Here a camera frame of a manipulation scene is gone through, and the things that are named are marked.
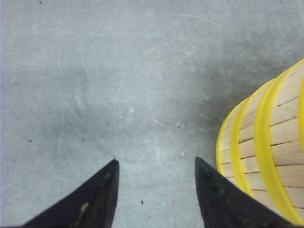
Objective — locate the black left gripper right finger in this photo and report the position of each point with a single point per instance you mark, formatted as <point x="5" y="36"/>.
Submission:
<point x="223" y="205"/>

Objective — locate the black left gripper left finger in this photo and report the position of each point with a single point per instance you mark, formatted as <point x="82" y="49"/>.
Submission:
<point x="92" y="205"/>

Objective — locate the bamboo steamer basket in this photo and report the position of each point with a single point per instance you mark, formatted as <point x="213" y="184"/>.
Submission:
<point x="228" y="160"/>
<point x="248" y="152"/>
<point x="279" y="142"/>

